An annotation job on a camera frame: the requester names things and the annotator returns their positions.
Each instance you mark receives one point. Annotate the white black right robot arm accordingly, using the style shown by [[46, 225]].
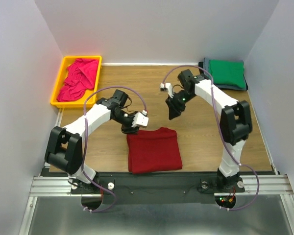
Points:
[[232, 116]]

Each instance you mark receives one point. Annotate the aluminium extrusion rail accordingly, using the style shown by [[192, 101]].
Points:
[[59, 186]]

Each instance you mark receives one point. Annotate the folded green t-shirt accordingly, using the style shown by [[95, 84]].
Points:
[[228, 73]]

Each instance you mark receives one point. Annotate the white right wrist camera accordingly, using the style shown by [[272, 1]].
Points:
[[167, 87]]

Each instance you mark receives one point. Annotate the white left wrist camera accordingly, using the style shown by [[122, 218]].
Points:
[[140, 120]]

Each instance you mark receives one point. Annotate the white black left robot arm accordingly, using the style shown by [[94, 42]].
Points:
[[67, 146]]

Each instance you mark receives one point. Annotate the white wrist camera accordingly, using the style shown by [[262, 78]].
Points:
[[140, 120], [167, 87]]

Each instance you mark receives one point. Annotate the pink t-shirt in bin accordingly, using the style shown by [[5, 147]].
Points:
[[80, 78]]

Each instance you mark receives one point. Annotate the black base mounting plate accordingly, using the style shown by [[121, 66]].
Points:
[[157, 188]]

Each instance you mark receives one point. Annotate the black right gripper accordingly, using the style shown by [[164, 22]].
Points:
[[174, 107]]

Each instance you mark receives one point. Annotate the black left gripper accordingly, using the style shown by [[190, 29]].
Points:
[[129, 129]]

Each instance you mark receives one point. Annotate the folded black t-shirt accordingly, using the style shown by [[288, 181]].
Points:
[[201, 64]]

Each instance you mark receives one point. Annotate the yellow plastic bin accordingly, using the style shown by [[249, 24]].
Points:
[[62, 74]]

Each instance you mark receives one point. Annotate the dark red t-shirt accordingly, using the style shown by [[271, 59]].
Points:
[[153, 151]]

